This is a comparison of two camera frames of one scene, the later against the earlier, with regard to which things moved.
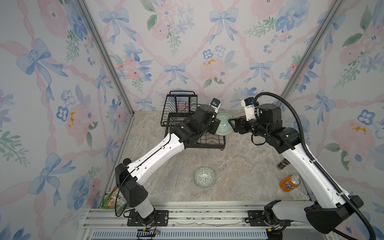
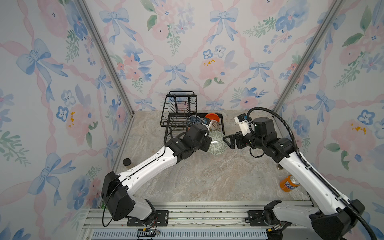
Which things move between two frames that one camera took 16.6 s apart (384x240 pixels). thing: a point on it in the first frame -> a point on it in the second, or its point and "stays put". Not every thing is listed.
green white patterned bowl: x=205 y=177 -> x=218 y=145
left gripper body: x=212 y=128 -> x=204 y=145
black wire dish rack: x=178 y=106 stays put
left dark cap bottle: x=126 y=161 stays put
